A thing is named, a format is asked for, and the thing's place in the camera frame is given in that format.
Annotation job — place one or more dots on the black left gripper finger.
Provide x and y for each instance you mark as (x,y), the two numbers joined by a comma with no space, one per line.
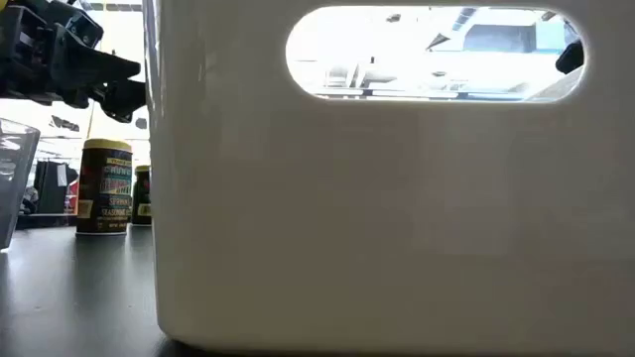
(104,67)
(124,101)

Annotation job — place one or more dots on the yellow lid black spice jar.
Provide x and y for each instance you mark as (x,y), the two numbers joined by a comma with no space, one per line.
(104,198)
(142,196)

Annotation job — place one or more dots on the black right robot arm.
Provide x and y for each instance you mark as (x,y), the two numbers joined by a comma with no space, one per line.
(570,57)

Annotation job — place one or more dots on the yellow background pole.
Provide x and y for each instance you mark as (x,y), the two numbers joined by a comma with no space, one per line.
(91,126)

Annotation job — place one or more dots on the white sheet on cabinet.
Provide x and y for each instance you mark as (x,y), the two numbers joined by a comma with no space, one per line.
(61,174)

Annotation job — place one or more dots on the red background object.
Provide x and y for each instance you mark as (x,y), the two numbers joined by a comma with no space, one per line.
(73,197)

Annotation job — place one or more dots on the black background cabinet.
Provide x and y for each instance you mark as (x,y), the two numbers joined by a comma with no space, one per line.
(49,191)

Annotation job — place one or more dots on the clear smoky plastic bin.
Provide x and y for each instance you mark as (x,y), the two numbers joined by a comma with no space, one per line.
(15,188)

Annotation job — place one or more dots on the dark grey background heap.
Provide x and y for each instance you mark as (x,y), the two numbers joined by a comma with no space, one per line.
(29,201)

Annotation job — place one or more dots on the frosted white plastic bin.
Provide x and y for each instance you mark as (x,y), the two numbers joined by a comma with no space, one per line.
(347,223)

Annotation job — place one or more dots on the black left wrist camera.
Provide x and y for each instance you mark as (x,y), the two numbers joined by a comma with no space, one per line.
(82,27)

